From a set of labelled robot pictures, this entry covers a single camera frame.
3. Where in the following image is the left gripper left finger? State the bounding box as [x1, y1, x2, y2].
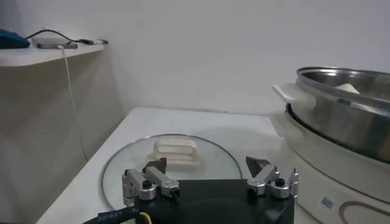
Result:
[121, 157, 180, 208]

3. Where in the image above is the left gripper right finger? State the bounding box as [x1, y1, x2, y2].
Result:
[245, 156, 299, 198]

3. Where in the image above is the glass pot lid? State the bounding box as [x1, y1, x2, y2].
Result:
[101, 133, 244, 211]

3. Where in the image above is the white steamed baozi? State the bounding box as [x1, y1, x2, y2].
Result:
[335, 82, 361, 95]

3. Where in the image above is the white electric cooker base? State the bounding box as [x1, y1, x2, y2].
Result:
[269, 82, 390, 224]

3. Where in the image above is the black smartphone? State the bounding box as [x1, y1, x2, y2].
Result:
[31, 37, 79, 49]

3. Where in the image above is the white side desk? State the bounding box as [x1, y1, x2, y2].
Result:
[0, 42, 106, 68]

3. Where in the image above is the blue computer mouse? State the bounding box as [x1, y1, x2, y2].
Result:
[0, 29, 31, 49]

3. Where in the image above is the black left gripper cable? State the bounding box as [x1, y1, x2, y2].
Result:
[81, 206, 153, 224]

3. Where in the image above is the black dongle with cable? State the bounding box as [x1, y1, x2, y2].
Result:
[26, 29, 110, 46]

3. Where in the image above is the white charging cable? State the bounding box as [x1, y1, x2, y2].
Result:
[57, 44, 89, 161]

